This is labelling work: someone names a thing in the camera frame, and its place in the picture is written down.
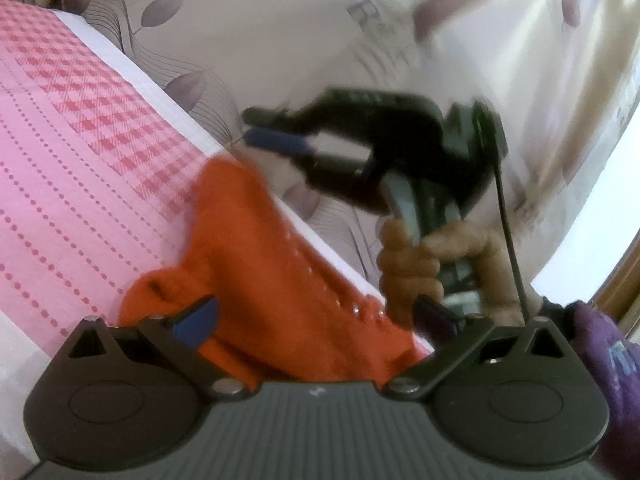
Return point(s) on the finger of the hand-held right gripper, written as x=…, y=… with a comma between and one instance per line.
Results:
x=340, y=110
x=280, y=141

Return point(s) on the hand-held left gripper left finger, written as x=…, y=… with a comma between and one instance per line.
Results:
x=195, y=322

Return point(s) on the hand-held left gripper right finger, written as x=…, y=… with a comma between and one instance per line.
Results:
x=435, y=322

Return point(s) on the orange small garment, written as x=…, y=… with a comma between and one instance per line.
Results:
x=280, y=285

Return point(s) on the person's right forearm purple sleeve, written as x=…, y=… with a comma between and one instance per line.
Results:
x=610, y=360

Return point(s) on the person's right hand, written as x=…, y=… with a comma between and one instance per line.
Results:
x=400, y=265

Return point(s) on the beige leaf print curtain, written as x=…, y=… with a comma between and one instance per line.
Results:
x=300, y=35

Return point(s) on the brown wooden furniture panel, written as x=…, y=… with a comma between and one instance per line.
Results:
x=625, y=285

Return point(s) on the pink checked bed sheet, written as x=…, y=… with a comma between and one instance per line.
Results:
x=65, y=160

